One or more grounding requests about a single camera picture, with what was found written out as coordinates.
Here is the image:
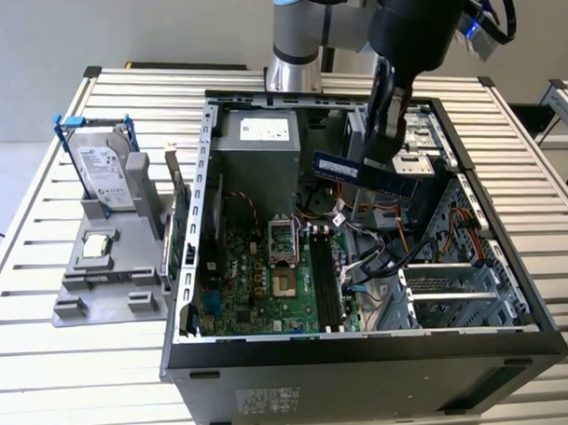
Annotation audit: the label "metal socket cover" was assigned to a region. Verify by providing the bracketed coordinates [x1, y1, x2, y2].
[266, 211, 301, 267]

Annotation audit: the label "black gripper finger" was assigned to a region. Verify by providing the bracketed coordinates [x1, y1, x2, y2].
[356, 62, 400, 181]

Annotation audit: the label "blue RAM stick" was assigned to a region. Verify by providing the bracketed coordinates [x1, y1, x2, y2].
[312, 145, 421, 202]

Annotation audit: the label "white wire bundle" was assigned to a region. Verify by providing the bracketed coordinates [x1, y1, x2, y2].
[336, 245, 390, 286]

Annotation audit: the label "black RAM slot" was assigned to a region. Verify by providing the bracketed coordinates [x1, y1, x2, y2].
[320, 229, 339, 329]
[326, 229, 344, 328]
[314, 229, 332, 329]
[309, 230, 326, 329]

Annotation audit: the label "black open PC case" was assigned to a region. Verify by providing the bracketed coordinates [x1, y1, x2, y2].
[148, 75, 568, 425]

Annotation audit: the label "metal slat side table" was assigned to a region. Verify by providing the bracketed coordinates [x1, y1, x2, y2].
[533, 76, 568, 186]

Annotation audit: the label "black camera cable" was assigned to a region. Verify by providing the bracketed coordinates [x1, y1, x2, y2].
[489, 0, 520, 46]

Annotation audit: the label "grey power supply unit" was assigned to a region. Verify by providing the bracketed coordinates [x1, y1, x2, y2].
[212, 106, 305, 226]

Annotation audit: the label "red black twisted wire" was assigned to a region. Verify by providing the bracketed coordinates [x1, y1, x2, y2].
[224, 189, 263, 238]

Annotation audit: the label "CPU socket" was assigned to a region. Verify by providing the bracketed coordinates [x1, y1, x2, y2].
[270, 263, 301, 302]

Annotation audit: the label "black case fan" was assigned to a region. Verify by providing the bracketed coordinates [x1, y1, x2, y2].
[201, 171, 229, 266]

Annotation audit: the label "blue expansion slot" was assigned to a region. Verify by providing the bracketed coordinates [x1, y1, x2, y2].
[201, 291, 224, 319]

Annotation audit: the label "grey parts rack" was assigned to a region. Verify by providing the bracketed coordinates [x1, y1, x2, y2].
[46, 149, 178, 330]

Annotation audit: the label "green graphics card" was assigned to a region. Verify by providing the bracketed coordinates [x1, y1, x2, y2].
[154, 139, 195, 294]

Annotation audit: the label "red yellow power wires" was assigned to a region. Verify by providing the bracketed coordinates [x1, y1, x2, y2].
[437, 204, 490, 269]

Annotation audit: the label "silver CPU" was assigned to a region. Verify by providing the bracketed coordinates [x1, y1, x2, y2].
[80, 233, 113, 259]

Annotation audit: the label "hard disk in blue carrier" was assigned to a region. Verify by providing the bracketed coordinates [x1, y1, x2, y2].
[51, 112, 144, 221]

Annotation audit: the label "thick black sleeved cable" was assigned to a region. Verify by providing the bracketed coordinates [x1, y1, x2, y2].
[353, 237, 439, 291]

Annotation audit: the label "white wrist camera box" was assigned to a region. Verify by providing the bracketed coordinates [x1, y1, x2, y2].
[452, 0, 503, 64]

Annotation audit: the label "orange data wire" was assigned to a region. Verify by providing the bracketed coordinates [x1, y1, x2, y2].
[336, 177, 410, 257]

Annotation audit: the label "green motherboard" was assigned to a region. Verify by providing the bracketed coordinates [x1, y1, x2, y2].
[193, 213, 364, 338]

